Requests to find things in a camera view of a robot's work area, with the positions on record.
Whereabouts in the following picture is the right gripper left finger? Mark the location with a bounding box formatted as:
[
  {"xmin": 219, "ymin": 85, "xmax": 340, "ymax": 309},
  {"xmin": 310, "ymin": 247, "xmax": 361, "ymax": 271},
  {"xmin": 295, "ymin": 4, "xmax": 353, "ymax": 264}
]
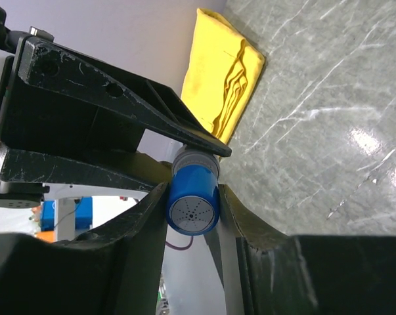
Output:
[{"xmin": 0, "ymin": 184, "xmax": 168, "ymax": 314}]

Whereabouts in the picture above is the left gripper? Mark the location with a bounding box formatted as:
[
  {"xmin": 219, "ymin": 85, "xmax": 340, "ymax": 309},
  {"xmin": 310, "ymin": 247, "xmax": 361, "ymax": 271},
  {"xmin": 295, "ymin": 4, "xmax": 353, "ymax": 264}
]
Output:
[{"xmin": 0, "ymin": 36, "xmax": 232, "ymax": 192}]

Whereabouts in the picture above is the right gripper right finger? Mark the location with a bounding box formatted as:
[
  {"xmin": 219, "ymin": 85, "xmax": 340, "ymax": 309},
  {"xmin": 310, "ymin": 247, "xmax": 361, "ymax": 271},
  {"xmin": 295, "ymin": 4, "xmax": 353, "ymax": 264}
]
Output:
[{"xmin": 218, "ymin": 185, "xmax": 396, "ymax": 314}]

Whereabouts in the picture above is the blue capped glue stick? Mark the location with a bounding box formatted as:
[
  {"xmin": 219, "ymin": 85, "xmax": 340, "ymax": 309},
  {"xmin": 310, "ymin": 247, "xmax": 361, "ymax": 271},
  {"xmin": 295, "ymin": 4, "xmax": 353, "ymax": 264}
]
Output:
[{"xmin": 165, "ymin": 145, "xmax": 220, "ymax": 236}]

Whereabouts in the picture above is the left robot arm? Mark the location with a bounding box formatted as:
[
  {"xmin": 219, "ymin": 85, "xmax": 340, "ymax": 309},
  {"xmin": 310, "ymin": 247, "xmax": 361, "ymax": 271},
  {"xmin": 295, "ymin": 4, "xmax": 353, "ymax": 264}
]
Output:
[{"xmin": 0, "ymin": 7, "xmax": 231, "ymax": 209}]

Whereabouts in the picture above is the yellow cloth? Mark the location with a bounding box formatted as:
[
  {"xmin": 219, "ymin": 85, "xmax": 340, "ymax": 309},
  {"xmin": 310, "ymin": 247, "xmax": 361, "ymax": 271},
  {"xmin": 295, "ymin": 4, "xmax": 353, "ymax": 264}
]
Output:
[{"xmin": 181, "ymin": 8, "xmax": 265, "ymax": 144}]

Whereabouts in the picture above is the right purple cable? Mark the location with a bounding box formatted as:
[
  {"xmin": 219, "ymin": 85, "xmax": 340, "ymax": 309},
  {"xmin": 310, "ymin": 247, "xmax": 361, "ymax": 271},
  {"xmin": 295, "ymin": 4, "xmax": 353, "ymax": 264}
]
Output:
[{"xmin": 164, "ymin": 238, "xmax": 195, "ymax": 252}]

